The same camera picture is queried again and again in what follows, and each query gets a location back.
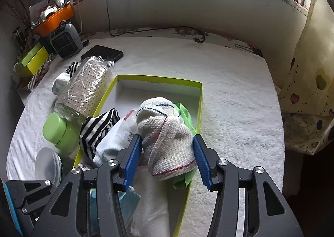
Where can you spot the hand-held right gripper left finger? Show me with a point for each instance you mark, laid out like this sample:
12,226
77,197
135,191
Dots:
133,163

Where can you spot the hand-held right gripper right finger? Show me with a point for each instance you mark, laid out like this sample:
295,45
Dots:
203,163

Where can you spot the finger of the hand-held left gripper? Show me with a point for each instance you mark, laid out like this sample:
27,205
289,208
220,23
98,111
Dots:
39,200

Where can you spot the clear plastic cloth packet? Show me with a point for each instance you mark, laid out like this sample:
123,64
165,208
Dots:
114,145

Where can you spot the white knitted cloth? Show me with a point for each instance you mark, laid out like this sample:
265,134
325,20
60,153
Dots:
167,143

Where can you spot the blue face mask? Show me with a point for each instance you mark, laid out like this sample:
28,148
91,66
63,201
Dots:
129,204

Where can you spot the white towel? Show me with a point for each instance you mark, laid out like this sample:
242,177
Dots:
154,200

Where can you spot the black white striped sock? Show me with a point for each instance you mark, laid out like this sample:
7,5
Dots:
94,130

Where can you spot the green cloth packet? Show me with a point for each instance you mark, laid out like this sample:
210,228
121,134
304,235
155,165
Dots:
184,113

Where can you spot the green-rimmed white box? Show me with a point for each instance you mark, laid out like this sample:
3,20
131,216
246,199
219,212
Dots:
156,90

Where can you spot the dark green mesh cloth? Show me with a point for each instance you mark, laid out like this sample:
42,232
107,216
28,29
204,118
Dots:
66,165

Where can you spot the green jar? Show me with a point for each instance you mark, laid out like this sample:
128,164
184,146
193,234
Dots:
58,130

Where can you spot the perforated plastic-wrapped roll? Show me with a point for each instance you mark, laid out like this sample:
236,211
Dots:
86,88

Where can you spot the white sock ball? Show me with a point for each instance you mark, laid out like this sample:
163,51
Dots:
61,82

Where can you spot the small striped cloth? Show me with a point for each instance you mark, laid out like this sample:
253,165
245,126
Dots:
73,67

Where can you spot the black phone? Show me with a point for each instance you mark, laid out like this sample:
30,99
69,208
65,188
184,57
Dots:
103,52

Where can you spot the striped box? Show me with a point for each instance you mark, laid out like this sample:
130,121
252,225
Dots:
39,77

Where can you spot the black binder clip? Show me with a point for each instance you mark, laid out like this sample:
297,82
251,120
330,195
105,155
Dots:
250,49

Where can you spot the heart pattern curtain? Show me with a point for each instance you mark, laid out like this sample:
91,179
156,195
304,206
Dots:
308,96

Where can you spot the floral tablecloth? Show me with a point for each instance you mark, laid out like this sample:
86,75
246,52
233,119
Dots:
182,30

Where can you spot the small black fan heater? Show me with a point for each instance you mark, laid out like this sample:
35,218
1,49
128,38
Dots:
66,41

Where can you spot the green box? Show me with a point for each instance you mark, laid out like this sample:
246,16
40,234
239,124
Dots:
32,60

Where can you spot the orange tray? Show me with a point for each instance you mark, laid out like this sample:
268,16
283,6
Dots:
56,21

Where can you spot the white tape roll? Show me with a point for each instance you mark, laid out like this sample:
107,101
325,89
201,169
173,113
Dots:
49,12

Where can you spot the dried flower branches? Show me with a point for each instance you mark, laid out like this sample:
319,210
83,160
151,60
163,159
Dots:
18,12

